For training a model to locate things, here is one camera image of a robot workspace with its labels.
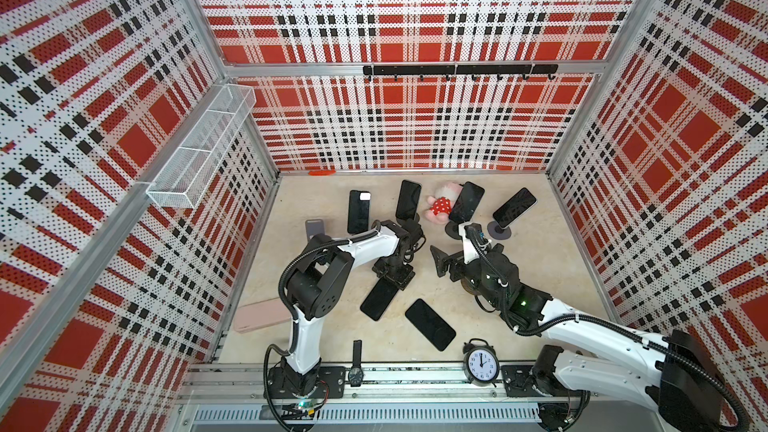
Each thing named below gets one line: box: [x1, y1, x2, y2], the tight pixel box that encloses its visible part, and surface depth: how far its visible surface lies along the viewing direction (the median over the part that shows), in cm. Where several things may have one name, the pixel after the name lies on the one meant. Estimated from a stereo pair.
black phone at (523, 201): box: [492, 187, 538, 229], surface depth 97 cm
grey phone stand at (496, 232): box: [487, 221, 512, 240], surface depth 104 cm
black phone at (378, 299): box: [360, 278, 399, 322], surface depth 88 cm
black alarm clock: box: [462, 338, 500, 388], surface depth 76 cm
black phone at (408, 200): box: [395, 180, 422, 221], surface depth 100 cm
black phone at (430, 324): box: [405, 298, 457, 352], surface depth 85 cm
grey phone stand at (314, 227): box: [305, 219, 324, 241], surface depth 95 cm
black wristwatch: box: [348, 340, 364, 388], surface depth 78 cm
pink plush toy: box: [425, 183, 463, 225], surface depth 106 cm
